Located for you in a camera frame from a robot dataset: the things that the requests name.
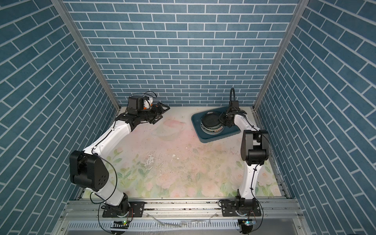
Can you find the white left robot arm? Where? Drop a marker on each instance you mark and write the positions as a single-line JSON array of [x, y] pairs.
[[88, 167]]

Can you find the aluminium front rail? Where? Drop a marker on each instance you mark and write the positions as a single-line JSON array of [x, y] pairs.
[[203, 216]]

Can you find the green rim plate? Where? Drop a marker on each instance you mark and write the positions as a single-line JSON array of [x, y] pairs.
[[212, 130]]

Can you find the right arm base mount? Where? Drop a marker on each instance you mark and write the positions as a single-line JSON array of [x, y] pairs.
[[242, 208]]

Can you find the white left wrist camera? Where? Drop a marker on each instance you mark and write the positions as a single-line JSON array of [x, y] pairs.
[[148, 101]]

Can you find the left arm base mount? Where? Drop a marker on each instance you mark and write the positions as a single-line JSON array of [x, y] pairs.
[[124, 209]]

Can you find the teal plastic bin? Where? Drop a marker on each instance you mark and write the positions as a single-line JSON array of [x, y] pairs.
[[206, 138]]

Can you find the black plate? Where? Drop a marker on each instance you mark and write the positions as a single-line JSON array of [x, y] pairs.
[[211, 120]]

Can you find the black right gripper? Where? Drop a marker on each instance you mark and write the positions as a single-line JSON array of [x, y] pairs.
[[221, 119]]

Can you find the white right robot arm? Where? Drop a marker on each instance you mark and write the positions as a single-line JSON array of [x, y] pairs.
[[254, 150]]

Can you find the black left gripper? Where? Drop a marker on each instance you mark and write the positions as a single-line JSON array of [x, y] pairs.
[[160, 110]]

